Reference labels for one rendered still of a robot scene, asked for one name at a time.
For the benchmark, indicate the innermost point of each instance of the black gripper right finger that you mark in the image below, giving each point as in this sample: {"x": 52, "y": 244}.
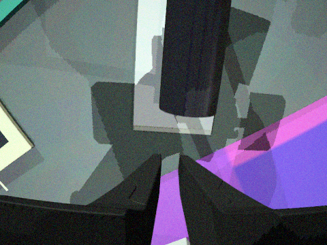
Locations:
{"x": 218, "y": 214}

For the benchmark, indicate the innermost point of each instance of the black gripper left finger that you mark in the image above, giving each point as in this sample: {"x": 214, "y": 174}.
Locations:
{"x": 123, "y": 216}

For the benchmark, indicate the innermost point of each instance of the cream square tile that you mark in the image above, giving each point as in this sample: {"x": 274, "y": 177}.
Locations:
{"x": 13, "y": 142}

